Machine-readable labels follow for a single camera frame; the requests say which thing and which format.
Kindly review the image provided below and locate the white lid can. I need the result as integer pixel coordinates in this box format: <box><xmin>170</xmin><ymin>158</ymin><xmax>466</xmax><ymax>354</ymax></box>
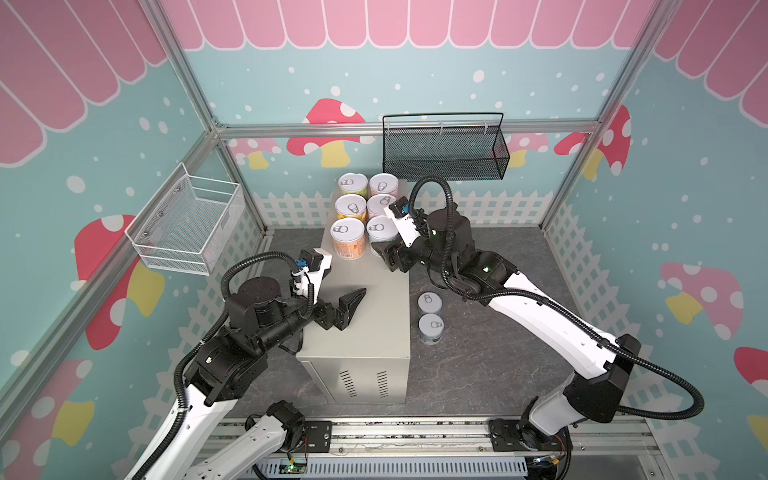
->
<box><xmin>417</xmin><ymin>291</ymin><xmax>443</xmax><ymax>315</ymax></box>
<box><xmin>366</xmin><ymin>215</ymin><xmax>399</xmax><ymax>257</ymax></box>

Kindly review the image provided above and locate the brown label can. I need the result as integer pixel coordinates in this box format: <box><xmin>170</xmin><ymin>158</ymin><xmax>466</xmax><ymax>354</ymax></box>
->
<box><xmin>330</xmin><ymin>217</ymin><xmax>367</xmax><ymax>260</ymax></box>

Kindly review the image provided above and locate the pink white label can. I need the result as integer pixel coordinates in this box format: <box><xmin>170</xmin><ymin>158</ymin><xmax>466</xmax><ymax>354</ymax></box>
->
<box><xmin>367</xmin><ymin>194</ymin><xmax>396</xmax><ymax>219</ymax></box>

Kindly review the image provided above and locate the yellow label can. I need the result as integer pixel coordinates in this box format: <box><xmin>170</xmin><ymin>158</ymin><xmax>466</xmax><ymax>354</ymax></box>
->
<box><xmin>334</xmin><ymin>194</ymin><xmax>368</xmax><ymax>223</ymax></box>

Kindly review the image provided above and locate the grey label can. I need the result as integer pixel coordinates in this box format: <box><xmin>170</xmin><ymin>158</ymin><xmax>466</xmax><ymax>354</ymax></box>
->
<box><xmin>418</xmin><ymin>313</ymin><xmax>444</xmax><ymax>345</ymax></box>

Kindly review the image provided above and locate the green label can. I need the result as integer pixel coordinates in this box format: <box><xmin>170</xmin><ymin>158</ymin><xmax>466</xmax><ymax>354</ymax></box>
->
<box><xmin>337</xmin><ymin>173</ymin><xmax>369</xmax><ymax>199</ymax></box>

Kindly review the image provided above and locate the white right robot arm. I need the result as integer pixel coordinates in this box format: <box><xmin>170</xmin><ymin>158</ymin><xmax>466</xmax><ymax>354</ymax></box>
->
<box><xmin>375</xmin><ymin>175</ymin><xmax>705</xmax><ymax>451</ymax></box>

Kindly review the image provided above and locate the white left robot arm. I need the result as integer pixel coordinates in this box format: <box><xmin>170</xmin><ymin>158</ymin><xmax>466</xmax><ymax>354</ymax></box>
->
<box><xmin>127</xmin><ymin>248</ymin><xmax>367</xmax><ymax>479</ymax></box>

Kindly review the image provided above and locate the grey metal cabinet counter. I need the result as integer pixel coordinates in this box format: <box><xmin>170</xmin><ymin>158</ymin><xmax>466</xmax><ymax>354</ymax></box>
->
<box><xmin>297</xmin><ymin>207</ymin><xmax>411</xmax><ymax>404</ymax></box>

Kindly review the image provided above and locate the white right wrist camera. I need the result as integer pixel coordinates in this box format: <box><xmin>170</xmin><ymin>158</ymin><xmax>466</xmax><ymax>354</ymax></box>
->
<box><xmin>385</xmin><ymin>196</ymin><xmax>428</xmax><ymax>248</ymax></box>

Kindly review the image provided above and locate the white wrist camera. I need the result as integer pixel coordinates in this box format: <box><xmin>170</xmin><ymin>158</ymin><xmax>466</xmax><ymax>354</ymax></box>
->
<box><xmin>385</xmin><ymin>196</ymin><xmax>428</xmax><ymax>248</ymax></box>
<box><xmin>293</xmin><ymin>248</ymin><xmax>333</xmax><ymax>304</ymax></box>

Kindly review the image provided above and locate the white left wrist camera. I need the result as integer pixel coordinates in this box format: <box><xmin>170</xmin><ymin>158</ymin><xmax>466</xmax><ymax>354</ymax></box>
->
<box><xmin>293</xmin><ymin>248</ymin><xmax>333</xmax><ymax>304</ymax></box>

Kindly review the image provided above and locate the black mesh wall basket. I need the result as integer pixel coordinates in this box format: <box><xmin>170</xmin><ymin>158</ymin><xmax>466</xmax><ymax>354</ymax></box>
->
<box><xmin>381</xmin><ymin>112</ymin><xmax>511</xmax><ymax>182</ymax></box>

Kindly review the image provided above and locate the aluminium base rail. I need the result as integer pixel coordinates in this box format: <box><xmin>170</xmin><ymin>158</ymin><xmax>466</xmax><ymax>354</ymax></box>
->
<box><xmin>161</xmin><ymin>413</ymin><xmax>661</xmax><ymax>480</ymax></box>

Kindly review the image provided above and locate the white wire wall basket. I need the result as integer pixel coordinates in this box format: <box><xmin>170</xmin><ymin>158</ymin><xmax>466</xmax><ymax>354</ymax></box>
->
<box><xmin>125</xmin><ymin>164</ymin><xmax>245</xmax><ymax>276</ymax></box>

